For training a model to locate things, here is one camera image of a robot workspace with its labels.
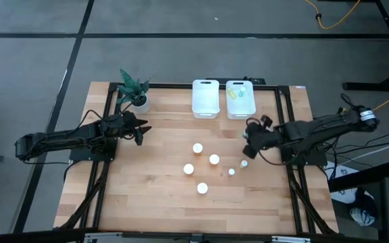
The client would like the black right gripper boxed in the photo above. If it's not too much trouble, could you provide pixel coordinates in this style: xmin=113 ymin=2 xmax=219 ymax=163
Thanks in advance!
xmin=242 ymin=115 xmax=282 ymax=159

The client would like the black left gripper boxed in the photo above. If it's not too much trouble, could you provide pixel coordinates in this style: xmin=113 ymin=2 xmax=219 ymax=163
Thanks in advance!
xmin=105 ymin=111 xmax=153 ymax=146

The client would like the white plastic bin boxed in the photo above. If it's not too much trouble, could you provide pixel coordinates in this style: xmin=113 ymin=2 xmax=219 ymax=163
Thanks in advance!
xmin=191 ymin=79 xmax=221 ymax=119
xmin=225 ymin=80 xmax=257 ymax=120

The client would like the green plant in white pot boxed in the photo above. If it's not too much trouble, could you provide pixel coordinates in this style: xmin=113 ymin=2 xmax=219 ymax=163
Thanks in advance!
xmin=115 ymin=68 xmax=151 ymax=114

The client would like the black desk leg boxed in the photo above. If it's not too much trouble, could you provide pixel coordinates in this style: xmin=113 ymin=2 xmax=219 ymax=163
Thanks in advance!
xmin=342 ymin=0 xmax=389 ymax=92

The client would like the white blue patterned cloth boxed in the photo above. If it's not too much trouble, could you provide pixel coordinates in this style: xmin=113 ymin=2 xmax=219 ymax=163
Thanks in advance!
xmin=325 ymin=161 xmax=377 ymax=227

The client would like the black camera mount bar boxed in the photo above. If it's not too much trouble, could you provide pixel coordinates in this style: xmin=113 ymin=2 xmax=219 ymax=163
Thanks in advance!
xmin=206 ymin=76 xmax=267 ymax=86

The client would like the yellow floor cable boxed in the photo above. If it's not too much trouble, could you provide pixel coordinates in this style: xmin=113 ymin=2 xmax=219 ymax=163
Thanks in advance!
xmin=304 ymin=0 xmax=361 ymax=30

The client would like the black rail with silver brackets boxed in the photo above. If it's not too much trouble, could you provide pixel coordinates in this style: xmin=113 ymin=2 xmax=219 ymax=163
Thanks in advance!
xmin=0 ymin=228 xmax=389 ymax=243

